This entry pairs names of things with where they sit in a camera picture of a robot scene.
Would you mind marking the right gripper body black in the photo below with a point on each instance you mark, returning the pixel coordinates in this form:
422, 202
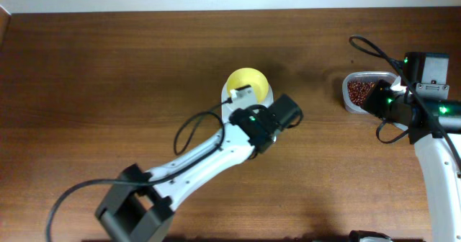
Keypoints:
382, 101

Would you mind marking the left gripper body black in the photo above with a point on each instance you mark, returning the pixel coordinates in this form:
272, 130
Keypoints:
274, 136

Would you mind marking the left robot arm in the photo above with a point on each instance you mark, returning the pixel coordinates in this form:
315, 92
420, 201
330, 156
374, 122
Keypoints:
141, 205

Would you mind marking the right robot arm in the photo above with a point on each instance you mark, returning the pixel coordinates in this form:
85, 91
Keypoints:
432, 124

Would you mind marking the white digital kitchen scale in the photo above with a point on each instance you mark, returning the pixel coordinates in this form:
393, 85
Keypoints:
226, 111

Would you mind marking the yellow plastic bowl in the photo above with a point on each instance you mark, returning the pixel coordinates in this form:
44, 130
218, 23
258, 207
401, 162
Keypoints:
249, 76

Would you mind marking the clear plastic container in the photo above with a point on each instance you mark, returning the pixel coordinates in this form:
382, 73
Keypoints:
373, 76

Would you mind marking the red beans in container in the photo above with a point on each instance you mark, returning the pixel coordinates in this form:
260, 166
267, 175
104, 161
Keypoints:
358, 91

